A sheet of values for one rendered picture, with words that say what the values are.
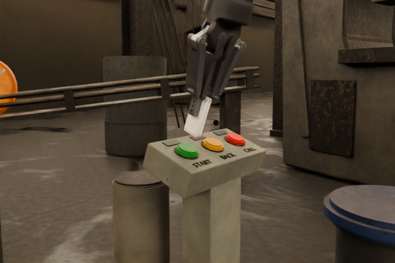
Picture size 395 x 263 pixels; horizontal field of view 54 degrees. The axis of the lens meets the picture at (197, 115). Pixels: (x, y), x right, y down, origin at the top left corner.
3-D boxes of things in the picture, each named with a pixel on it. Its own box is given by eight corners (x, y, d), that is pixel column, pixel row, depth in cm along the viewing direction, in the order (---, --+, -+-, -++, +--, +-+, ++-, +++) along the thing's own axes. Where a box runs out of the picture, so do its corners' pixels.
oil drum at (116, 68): (91, 151, 361) (88, 55, 351) (139, 142, 407) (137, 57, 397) (133, 160, 324) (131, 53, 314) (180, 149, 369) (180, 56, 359)
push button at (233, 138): (220, 141, 79) (223, 133, 78) (231, 138, 82) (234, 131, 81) (235, 149, 77) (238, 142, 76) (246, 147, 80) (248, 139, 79)
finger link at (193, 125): (209, 99, 63) (206, 99, 63) (198, 137, 66) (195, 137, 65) (196, 92, 65) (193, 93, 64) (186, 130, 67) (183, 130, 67)
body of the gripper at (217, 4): (229, -7, 64) (214, 46, 67) (197, -16, 58) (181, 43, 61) (266, 4, 60) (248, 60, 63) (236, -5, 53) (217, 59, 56)
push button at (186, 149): (170, 152, 67) (172, 144, 67) (184, 149, 71) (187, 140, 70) (186, 164, 65) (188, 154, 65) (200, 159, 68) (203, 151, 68)
